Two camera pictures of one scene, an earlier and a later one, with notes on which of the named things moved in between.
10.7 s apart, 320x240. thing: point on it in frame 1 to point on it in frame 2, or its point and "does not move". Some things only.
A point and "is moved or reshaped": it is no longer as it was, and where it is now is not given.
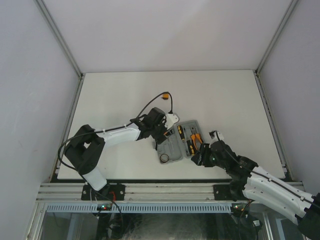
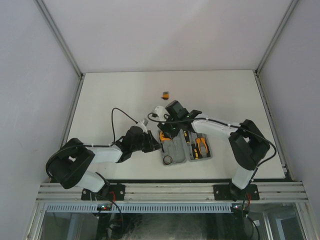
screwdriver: [181, 132] is moved or reshaped
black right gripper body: [213, 162] to [171, 126]
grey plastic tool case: [183, 141] does not move
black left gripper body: [158, 131] to [144, 141]
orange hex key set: [165, 96] does not move
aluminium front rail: [56, 192] does not move
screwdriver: [191, 146] is moved or reshaped
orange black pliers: [194, 135] is moved or reshaped
